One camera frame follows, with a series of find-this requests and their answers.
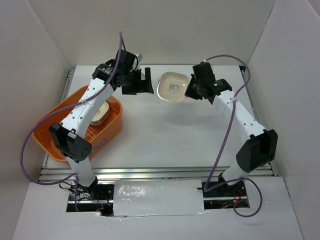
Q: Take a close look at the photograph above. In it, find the orange plastic bin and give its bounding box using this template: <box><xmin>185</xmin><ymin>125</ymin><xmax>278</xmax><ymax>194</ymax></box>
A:
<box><xmin>32</xmin><ymin>85</ymin><xmax>123</xmax><ymax>163</ymax></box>

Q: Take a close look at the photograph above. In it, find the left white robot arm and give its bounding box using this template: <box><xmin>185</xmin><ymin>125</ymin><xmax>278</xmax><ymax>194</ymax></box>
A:
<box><xmin>49</xmin><ymin>49</ymin><xmax>154</xmax><ymax>200</ymax></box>

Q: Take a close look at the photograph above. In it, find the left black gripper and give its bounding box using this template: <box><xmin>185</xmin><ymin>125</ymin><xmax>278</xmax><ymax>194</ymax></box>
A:
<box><xmin>121</xmin><ymin>67</ymin><xmax>153</xmax><ymax>96</ymax></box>

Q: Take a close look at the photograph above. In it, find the cream plate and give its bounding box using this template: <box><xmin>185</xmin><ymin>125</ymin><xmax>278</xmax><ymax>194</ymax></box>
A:
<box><xmin>90</xmin><ymin>101</ymin><xmax>110</xmax><ymax>126</ymax></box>
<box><xmin>156</xmin><ymin>71</ymin><xmax>190</xmax><ymax>103</ymax></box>

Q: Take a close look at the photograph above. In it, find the aluminium rail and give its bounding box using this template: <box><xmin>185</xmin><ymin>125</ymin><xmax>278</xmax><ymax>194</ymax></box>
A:
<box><xmin>38</xmin><ymin>166</ymin><xmax>278</xmax><ymax>182</ymax></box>

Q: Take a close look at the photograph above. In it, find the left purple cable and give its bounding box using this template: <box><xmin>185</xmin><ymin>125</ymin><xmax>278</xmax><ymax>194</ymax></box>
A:
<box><xmin>19</xmin><ymin>31</ymin><xmax>126</xmax><ymax>213</ymax></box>

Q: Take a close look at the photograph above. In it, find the white foil sheet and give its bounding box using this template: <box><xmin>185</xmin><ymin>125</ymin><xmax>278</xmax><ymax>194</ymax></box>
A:
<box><xmin>113</xmin><ymin>180</ymin><xmax>205</xmax><ymax>217</ymax></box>

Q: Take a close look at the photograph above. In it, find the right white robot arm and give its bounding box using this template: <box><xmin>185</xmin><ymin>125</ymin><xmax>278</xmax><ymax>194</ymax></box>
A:
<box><xmin>185</xmin><ymin>62</ymin><xmax>278</xmax><ymax>196</ymax></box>

